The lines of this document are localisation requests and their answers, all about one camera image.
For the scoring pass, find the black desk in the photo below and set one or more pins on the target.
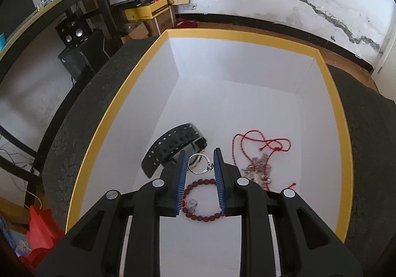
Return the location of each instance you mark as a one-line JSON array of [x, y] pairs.
[[15, 46]]

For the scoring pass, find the black computer monitor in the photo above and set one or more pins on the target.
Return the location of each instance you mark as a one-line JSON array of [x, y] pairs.
[[13, 14]]

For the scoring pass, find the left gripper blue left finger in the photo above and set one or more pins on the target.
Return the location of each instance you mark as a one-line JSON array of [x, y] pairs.
[[120, 230]]

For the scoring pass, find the black speaker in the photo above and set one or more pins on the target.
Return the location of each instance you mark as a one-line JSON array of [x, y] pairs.
[[73, 30]]

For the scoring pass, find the yellow white storage box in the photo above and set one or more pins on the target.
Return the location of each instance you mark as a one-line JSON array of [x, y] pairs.
[[226, 83]]

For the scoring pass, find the black and gold wristwatch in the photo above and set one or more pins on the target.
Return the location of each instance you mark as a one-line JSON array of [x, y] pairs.
[[168, 146]]

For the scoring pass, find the white door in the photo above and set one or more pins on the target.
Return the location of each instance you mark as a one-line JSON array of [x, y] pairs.
[[384, 72]]

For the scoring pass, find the red plastic bag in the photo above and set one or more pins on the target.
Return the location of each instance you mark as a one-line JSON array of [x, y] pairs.
[[43, 235]]

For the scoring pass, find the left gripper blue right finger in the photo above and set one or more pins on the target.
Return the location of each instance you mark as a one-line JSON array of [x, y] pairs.
[[279, 226]]

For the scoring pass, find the red cloth on floor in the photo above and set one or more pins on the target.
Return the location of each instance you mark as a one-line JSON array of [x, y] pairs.
[[185, 23]]

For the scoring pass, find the small silver earring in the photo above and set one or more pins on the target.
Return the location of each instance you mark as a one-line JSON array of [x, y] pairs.
[[191, 205]]

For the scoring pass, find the yellow cardboard box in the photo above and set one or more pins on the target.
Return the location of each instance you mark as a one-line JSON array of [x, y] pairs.
[[146, 12]]

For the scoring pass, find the black subwoofer box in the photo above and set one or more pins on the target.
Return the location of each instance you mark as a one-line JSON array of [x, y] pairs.
[[87, 58]]

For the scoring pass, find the brown cardboard box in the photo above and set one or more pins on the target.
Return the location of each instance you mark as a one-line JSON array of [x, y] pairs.
[[161, 22]]

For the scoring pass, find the black patterned table cloth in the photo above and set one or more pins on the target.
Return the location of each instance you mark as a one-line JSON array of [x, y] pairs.
[[371, 123]]

